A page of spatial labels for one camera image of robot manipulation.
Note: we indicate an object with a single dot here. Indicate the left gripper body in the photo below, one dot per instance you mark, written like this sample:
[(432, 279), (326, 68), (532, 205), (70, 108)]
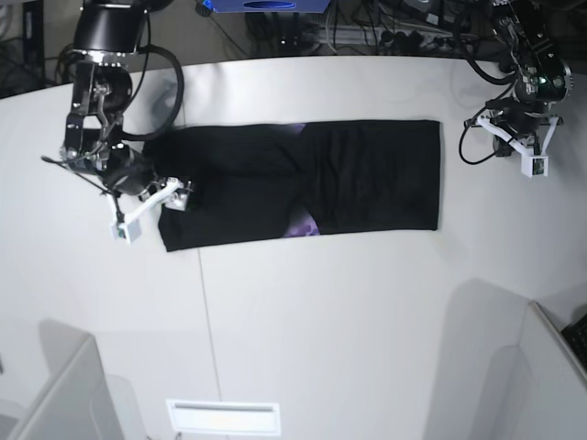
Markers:
[(527, 133)]

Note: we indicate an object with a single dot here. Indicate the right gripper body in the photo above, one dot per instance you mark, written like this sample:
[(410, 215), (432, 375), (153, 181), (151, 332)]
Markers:
[(139, 181)]

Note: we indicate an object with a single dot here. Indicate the black T-shirt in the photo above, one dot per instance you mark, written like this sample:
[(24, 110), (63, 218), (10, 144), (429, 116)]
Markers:
[(265, 182)]

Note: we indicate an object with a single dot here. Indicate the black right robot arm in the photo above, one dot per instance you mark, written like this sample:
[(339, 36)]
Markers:
[(96, 148)]

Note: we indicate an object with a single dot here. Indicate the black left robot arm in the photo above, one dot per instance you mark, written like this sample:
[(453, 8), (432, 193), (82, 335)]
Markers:
[(535, 78)]

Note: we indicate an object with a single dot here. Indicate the black keyboard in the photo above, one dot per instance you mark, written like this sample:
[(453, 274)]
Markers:
[(576, 337)]

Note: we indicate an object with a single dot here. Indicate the blue box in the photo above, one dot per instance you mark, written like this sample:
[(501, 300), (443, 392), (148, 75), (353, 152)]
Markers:
[(287, 6)]

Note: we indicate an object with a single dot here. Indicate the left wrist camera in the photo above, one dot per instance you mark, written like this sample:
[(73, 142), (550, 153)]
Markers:
[(535, 166)]

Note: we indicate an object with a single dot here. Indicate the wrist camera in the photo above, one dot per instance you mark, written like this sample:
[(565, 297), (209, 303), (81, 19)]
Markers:
[(535, 166), (128, 232)]

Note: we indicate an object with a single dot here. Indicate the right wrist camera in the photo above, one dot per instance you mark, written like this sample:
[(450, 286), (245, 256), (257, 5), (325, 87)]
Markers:
[(128, 232)]

